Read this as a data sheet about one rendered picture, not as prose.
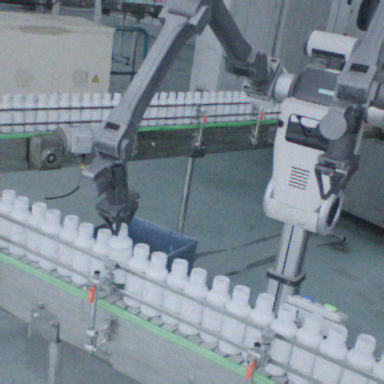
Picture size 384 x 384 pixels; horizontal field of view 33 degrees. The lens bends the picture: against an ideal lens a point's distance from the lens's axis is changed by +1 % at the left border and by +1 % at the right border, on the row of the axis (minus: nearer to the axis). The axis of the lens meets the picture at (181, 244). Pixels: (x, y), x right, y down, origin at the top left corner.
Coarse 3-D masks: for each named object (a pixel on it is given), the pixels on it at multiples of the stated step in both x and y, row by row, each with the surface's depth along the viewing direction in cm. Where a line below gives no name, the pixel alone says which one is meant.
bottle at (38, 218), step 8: (40, 208) 179; (32, 216) 181; (40, 216) 180; (32, 224) 180; (40, 224) 180; (32, 232) 181; (32, 240) 182; (40, 240) 182; (32, 248) 183; (32, 256) 184
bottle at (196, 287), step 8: (192, 272) 156; (200, 272) 158; (192, 280) 156; (200, 280) 155; (184, 288) 157; (192, 288) 156; (200, 288) 156; (200, 296) 156; (184, 304) 158; (192, 304) 156; (184, 312) 158; (192, 312) 157; (200, 312) 158; (192, 320) 158; (200, 320) 159; (184, 328) 159; (192, 328) 159
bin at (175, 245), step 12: (96, 228) 227; (108, 228) 233; (132, 228) 242; (144, 228) 239; (156, 228) 236; (132, 240) 244; (144, 240) 241; (156, 240) 238; (168, 240) 235; (180, 240) 232; (192, 240) 229; (168, 252) 236; (180, 252) 220; (192, 252) 228; (168, 264) 215; (192, 264) 231
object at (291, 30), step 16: (288, 0) 751; (304, 0) 767; (320, 0) 784; (288, 16) 761; (304, 16) 778; (320, 16) 795; (288, 32) 771; (304, 32) 789; (288, 48) 782; (288, 64) 793; (304, 64) 812
